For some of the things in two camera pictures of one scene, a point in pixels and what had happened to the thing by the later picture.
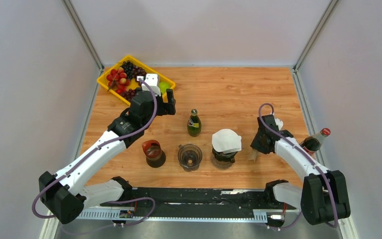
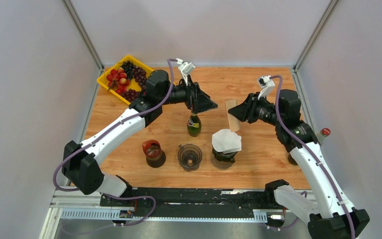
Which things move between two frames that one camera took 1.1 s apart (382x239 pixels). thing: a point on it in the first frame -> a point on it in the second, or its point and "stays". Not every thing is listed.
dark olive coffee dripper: [220, 156] stays
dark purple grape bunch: [132, 71] stays
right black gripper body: [257, 143] -> [258, 109]
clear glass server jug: [220, 164] stays
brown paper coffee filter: [253, 154] -> [235, 123]
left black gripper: [166, 108] -> [196, 99]
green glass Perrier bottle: [194, 124] stays
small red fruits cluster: [118, 78] stays
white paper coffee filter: [226, 141] stays
